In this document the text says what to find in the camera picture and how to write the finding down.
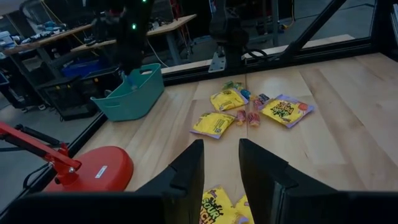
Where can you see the red wrapped candy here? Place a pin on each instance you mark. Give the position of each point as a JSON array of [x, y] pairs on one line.
[[241, 116], [257, 104], [254, 119]]

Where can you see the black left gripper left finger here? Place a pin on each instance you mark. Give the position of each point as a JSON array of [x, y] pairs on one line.
[[186, 180]]

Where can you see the red desk lamp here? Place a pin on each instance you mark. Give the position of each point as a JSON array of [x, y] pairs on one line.
[[105, 168]]

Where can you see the black computer case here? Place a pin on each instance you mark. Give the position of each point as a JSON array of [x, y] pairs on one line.
[[68, 99]]

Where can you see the dark blue wrapped candy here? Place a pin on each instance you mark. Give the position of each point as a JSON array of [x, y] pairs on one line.
[[263, 98]]

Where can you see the green wrapped candy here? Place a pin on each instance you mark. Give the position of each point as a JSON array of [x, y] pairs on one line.
[[231, 85]]

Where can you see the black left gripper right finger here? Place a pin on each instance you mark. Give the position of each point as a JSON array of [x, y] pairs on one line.
[[264, 177]]

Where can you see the light teal plastic bin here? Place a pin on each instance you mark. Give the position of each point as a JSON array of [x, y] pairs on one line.
[[133, 102]]

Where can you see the blue storage bin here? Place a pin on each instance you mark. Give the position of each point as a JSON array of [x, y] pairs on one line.
[[82, 67]]

